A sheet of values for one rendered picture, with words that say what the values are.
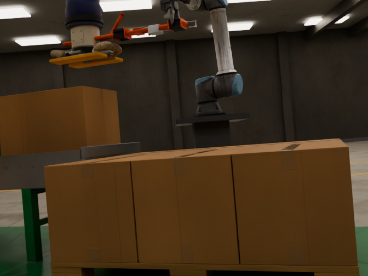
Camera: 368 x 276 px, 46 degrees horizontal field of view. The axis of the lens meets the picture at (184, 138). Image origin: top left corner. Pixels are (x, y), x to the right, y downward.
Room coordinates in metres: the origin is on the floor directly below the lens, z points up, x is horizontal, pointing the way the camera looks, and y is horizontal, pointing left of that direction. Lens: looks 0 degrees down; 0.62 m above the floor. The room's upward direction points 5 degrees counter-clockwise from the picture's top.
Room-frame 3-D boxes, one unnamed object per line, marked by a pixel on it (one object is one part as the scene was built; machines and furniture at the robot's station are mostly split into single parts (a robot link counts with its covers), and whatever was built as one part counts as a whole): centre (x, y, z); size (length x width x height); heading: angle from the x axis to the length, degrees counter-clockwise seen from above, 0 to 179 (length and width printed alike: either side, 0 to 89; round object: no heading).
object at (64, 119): (2.71, 0.75, 0.75); 0.60 x 0.40 x 0.40; 70
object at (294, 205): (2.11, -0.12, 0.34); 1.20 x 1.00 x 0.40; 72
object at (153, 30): (2.48, 0.11, 1.24); 0.07 x 0.07 x 0.04; 69
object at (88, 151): (2.60, 0.42, 0.58); 0.70 x 0.03 x 0.06; 162
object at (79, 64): (2.74, 0.51, 1.14); 0.34 x 0.10 x 0.05; 69
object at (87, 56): (2.56, 0.58, 1.14); 0.34 x 0.10 x 0.05; 69
